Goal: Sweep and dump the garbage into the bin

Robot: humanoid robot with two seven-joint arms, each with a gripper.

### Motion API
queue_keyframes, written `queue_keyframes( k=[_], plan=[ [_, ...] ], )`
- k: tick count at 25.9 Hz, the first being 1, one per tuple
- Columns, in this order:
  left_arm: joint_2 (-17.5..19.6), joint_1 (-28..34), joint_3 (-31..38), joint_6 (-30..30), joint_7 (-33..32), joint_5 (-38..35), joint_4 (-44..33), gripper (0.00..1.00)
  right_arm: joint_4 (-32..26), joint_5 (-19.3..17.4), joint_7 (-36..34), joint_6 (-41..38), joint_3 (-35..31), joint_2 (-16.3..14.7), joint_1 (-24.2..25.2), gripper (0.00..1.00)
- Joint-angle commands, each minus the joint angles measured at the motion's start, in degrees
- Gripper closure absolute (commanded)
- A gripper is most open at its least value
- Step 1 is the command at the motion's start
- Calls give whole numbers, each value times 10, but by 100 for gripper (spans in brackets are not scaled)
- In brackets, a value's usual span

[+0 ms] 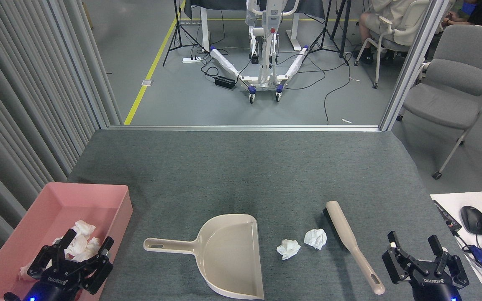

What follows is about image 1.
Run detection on thin black desk cable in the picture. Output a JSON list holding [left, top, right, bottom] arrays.
[[452, 230, 482, 290]]

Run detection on silver post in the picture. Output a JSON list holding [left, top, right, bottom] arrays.
[[379, 0, 451, 132]]

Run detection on small white tissue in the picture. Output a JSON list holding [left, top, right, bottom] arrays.
[[277, 239, 301, 260]]

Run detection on silver table edge rail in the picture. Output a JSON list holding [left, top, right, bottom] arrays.
[[107, 125, 382, 133]]

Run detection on white-legged desk with dark cloth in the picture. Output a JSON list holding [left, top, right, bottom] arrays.
[[182, 0, 327, 53]]

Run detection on black computer mouse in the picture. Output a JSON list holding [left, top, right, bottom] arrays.
[[460, 205, 482, 235]]

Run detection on seated person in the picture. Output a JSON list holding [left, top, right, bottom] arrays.
[[358, 0, 417, 65]]

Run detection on beige hand brush black bristles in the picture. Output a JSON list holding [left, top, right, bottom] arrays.
[[323, 201, 386, 295]]

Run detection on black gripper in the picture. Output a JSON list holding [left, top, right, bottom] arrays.
[[23, 228, 115, 301], [382, 231, 470, 301]]

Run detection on grey padded chair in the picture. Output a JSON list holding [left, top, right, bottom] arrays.
[[397, 24, 482, 180]]

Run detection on large white tissue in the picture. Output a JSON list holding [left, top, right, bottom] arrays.
[[304, 228, 328, 250]]

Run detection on white office chair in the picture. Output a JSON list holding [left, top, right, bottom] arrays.
[[354, 0, 432, 89]]

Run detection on white stand on wheels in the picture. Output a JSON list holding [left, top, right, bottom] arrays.
[[209, 0, 311, 104]]

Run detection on black tripod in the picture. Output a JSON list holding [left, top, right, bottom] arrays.
[[304, 0, 352, 66], [162, 0, 208, 67]]

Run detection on pink plastic bin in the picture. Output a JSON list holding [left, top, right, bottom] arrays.
[[0, 182, 133, 301]]

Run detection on grey ribbed partition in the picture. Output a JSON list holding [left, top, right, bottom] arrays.
[[0, 0, 122, 285]]

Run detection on beige plastic dustpan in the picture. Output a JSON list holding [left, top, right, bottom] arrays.
[[143, 214, 265, 300]]

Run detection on black flat control device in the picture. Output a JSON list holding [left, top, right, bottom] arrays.
[[433, 200, 462, 233]]

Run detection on long black floor cable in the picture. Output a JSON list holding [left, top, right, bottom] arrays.
[[324, 54, 352, 125]]

